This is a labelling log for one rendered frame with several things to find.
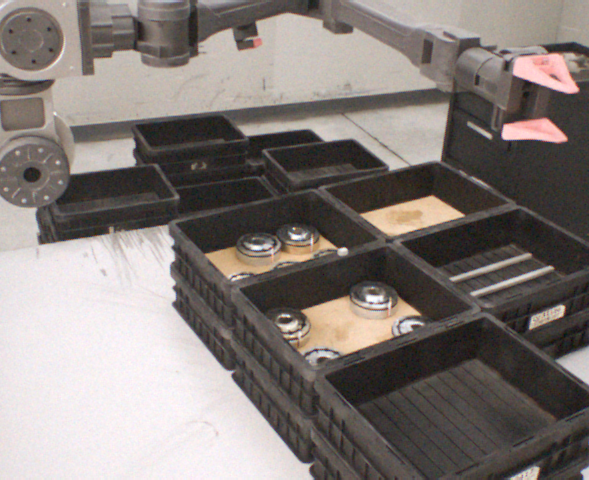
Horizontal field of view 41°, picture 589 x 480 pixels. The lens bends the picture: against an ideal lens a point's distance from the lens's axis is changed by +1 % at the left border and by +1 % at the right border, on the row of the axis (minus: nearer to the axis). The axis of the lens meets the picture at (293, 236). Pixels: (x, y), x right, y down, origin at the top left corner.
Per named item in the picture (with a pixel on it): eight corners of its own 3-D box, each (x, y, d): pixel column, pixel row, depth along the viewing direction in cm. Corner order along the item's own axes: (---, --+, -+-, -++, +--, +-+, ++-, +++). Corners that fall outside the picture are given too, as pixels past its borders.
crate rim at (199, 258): (227, 296, 156) (227, 286, 155) (165, 231, 178) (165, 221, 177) (387, 250, 176) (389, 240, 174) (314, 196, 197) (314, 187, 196)
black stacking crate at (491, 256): (475, 358, 159) (484, 311, 153) (384, 286, 180) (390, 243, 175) (607, 306, 177) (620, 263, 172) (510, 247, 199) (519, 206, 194)
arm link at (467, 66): (447, 86, 114) (453, 46, 111) (487, 81, 117) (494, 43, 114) (475, 101, 109) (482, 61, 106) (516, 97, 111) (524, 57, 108)
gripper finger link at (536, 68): (587, 126, 99) (538, 102, 106) (600, 70, 95) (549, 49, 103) (542, 133, 96) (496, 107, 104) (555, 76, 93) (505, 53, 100)
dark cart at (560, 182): (485, 296, 328) (528, 86, 284) (427, 245, 363) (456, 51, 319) (598, 271, 350) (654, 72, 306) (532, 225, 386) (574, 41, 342)
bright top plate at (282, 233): (293, 249, 184) (293, 247, 183) (268, 231, 191) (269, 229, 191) (327, 238, 189) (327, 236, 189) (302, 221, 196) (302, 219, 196)
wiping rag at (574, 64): (556, 75, 309) (558, 67, 307) (520, 59, 326) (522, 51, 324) (613, 69, 319) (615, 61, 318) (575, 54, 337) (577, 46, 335)
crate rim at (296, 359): (309, 384, 134) (310, 372, 133) (227, 296, 156) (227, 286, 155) (483, 320, 154) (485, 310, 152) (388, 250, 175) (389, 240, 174)
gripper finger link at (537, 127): (580, 153, 101) (533, 127, 108) (593, 99, 97) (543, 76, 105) (537, 160, 98) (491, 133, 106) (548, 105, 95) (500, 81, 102)
